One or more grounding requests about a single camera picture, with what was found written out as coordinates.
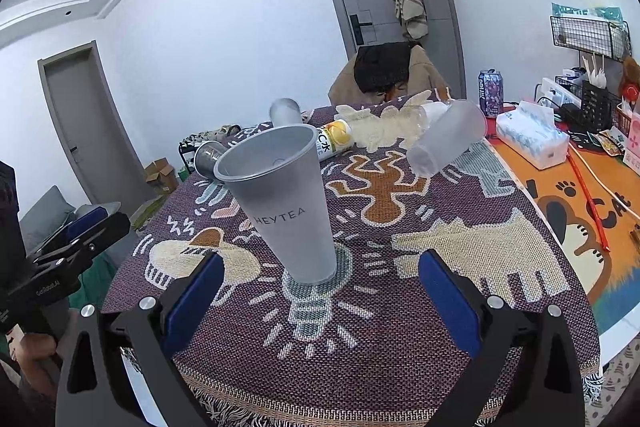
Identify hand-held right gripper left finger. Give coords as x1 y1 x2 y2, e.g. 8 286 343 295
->
55 251 226 427

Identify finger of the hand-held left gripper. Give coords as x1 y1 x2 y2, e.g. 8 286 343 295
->
27 202 123 260
32 212 132 280

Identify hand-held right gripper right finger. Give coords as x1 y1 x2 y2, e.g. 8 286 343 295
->
417 249 586 427

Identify frosted clear plastic cup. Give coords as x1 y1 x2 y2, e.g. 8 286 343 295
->
406 99 488 178

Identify tall grey plastic cup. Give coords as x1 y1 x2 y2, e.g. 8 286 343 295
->
213 125 338 284

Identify small frosted plastic cup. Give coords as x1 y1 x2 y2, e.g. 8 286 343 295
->
269 98 302 128

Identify person's left hand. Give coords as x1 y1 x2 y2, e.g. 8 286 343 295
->
0 329 60 405

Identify grey cushion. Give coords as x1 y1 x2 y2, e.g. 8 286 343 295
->
20 186 76 253

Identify printed woven blanket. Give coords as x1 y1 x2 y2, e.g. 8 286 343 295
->
102 99 601 427

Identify cardboard box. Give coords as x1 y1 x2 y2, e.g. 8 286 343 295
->
145 158 179 196

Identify plain grey door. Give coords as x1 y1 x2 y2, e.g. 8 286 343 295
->
39 41 153 208

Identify black shoe rack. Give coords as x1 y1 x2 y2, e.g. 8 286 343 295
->
177 124 243 180

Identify orange cat mat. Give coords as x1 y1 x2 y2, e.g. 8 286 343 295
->
492 127 640 338

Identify red stick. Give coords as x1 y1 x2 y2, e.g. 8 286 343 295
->
567 147 612 253

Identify tissue pack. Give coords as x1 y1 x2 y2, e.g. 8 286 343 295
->
495 99 571 170

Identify clear plastic bottle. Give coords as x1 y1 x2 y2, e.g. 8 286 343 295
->
372 102 449 142

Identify yellow label drink bottle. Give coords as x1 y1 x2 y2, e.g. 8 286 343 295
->
312 119 356 160

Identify purple drink can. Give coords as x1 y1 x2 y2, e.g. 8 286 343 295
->
477 68 504 118

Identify snack packet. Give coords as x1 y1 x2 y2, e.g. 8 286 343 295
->
597 129 627 156

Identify white power strip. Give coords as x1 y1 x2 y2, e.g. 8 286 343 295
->
535 77 576 108

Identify black garment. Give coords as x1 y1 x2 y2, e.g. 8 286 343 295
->
353 42 417 92

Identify white plastic utensils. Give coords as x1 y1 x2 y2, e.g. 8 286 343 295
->
581 54 609 88

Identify brown plush toy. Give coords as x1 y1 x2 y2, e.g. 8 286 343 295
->
620 56 640 100

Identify teal packet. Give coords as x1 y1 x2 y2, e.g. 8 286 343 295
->
551 2 624 28

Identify white cable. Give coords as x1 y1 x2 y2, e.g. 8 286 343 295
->
575 146 640 228

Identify black wire desk rack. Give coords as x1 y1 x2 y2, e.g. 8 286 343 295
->
555 74 627 135

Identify black door lock handle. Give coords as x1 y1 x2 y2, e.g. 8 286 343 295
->
350 13 374 46

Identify black wire wall basket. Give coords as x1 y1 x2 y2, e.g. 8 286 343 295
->
550 14 632 62

